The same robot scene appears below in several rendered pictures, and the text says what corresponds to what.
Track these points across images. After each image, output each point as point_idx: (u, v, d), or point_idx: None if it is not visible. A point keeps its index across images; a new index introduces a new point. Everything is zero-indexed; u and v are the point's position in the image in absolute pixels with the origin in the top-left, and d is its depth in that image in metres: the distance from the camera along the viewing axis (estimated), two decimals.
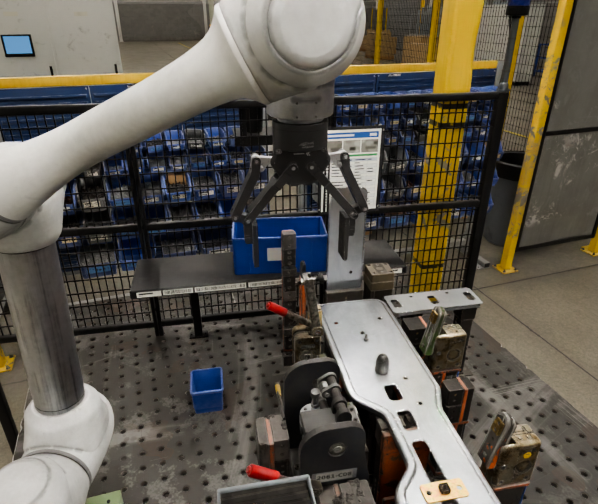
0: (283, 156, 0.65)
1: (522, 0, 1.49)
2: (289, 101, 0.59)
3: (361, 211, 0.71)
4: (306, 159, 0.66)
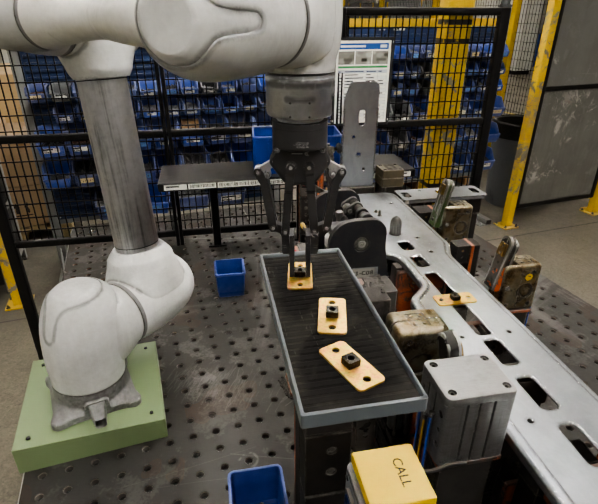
0: (281, 155, 0.65)
1: None
2: (282, 100, 0.59)
3: (324, 230, 0.71)
4: (304, 159, 0.65)
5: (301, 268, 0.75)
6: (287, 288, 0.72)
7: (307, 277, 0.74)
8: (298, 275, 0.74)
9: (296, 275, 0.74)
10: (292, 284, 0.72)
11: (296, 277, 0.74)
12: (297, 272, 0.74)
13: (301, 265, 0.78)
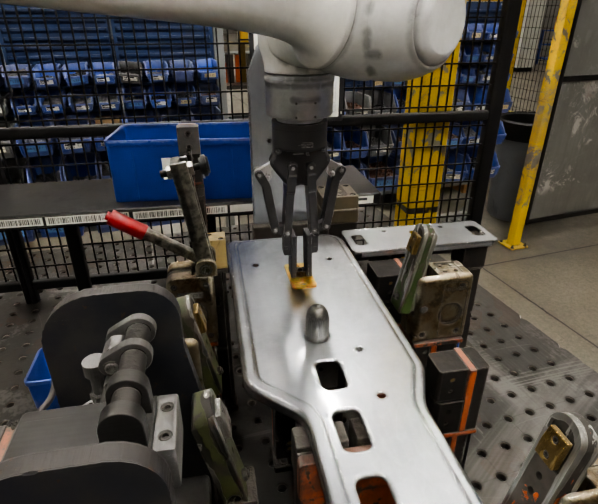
0: (283, 156, 0.65)
1: None
2: (288, 101, 0.59)
3: (323, 228, 0.71)
4: (306, 159, 0.65)
5: (301, 268, 0.75)
6: (292, 287, 0.71)
7: (308, 276, 0.74)
8: (299, 275, 0.74)
9: (297, 275, 0.74)
10: (296, 284, 0.72)
11: (297, 277, 0.74)
12: (298, 272, 0.74)
13: (297, 266, 0.78)
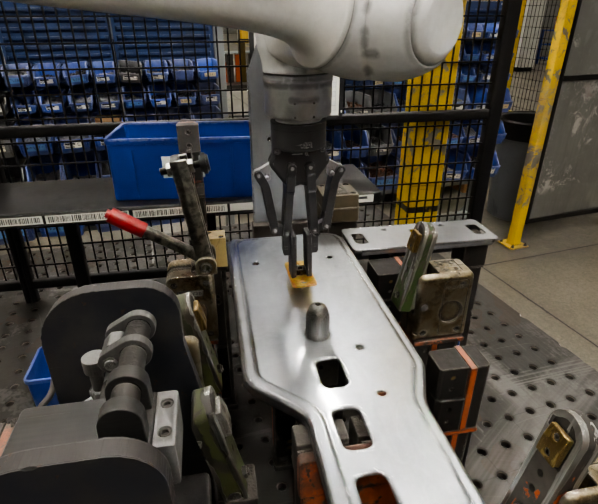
0: (282, 156, 0.65)
1: None
2: (287, 102, 0.59)
3: (323, 228, 0.71)
4: (305, 159, 0.65)
5: (301, 266, 0.75)
6: (292, 286, 0.71)
7: None
8: (299, 273, 0.74)
9: (297, 273, 0.74)
10: (296, 283, 0.72)
11: (297, 275, 0.74)
12: (298, 270, 0.74)
13: (297, 264, 0.78)
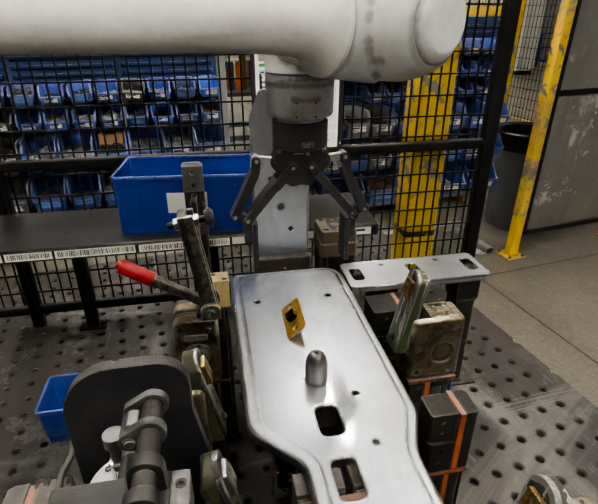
0: (283, 156, 0.65)
1: None
2: (289, 101, 0.59)
3: (361, 211, 0.71)
4: (306, 159, 0.66)
5: (290, 311, 0.79)
6: (288, 338, 0.76)
7: (298, 315, 0.78)
8: (291, 319, 0.78)
9: (289, 320, 0.78)
10: (290, 332, 0.76)
11: (291, 322, 0.78)
12: (288, 318, 0.78)
13: (291, 305, 0.82)
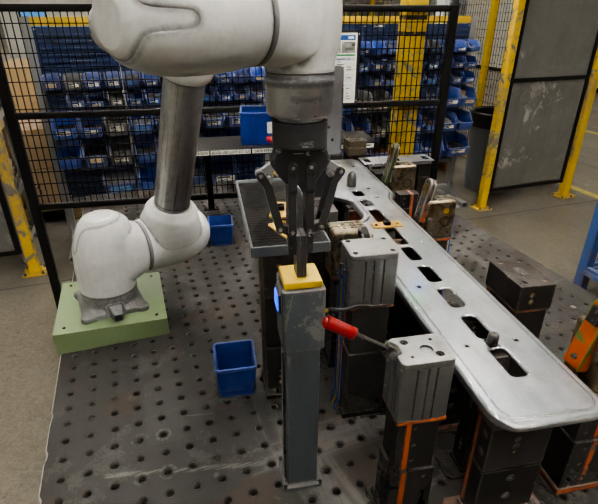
0: (283, 156, 0.65)
1: None
2: (289, 101, 0.59)
3: (319, 229, 0.71)
4: (306, 159, 0.66)
5: None
6: None
7: None
8: None
9: None
10: None
11: None
12: None
13: None
